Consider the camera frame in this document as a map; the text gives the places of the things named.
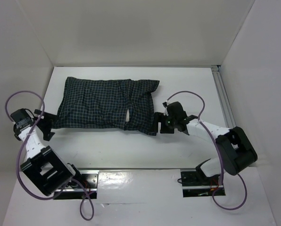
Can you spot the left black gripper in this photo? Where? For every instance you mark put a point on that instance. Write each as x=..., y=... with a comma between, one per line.
x=49, y=119

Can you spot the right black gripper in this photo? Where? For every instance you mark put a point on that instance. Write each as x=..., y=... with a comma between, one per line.
x=158, y=123

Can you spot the dark blue checkered pillowcase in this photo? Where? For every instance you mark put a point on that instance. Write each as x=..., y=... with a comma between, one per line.
x=102, y=104

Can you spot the cream white pillow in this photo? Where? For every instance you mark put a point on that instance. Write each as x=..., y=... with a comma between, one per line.
x=127, y=116

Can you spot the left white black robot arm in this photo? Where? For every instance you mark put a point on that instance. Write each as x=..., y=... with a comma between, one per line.
x=45, y=169

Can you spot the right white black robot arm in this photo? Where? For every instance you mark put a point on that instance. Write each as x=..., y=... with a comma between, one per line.
x=234, y=149

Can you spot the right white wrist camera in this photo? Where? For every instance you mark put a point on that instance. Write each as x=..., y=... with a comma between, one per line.
x=165, y=105

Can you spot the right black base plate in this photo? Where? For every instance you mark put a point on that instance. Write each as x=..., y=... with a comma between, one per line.
x=196, y=185

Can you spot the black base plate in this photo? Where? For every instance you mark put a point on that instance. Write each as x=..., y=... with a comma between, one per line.
x=89, y=182
x=196, y=185

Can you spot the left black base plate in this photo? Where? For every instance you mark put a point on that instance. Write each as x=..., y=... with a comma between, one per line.
x=89, y=182

